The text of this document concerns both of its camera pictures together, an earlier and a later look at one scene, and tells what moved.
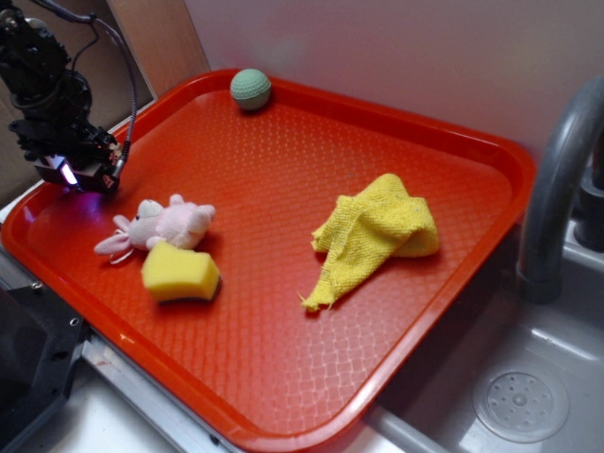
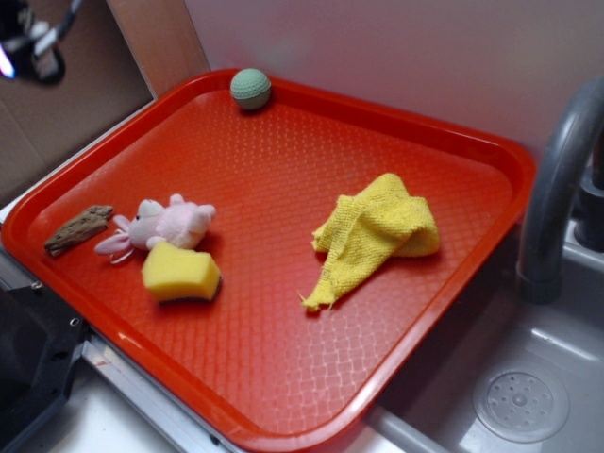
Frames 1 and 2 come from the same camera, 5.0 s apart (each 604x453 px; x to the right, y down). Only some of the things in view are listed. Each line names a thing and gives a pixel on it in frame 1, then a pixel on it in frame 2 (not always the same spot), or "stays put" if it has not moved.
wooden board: (162, 40) stays put
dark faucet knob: (589, 225) stays put
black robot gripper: (73, 152) to (28, 46)
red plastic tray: (274, 259) stays put
